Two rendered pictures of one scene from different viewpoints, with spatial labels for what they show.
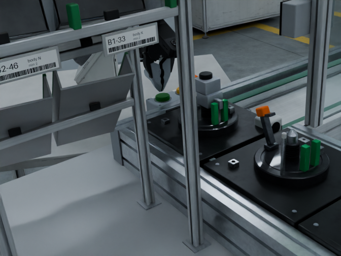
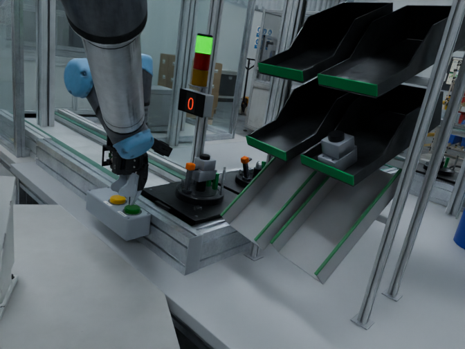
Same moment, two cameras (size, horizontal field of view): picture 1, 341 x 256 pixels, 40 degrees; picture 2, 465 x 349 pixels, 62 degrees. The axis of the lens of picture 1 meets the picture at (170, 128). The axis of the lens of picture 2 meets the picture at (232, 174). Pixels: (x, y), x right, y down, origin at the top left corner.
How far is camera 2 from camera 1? 153 cm
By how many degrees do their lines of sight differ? 96
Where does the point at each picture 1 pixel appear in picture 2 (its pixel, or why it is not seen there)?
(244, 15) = not seen: outside the picture
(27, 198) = (267, 327)
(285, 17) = (207, 104)
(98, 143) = (144, 289)
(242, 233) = not seen: hidden behind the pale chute
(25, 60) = not seen: hidden behind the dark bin
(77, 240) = (309, 286)
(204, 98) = (213, 172)
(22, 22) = (398, 106)
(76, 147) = (150, 306)
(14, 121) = (362, 189)
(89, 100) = (307, 172)
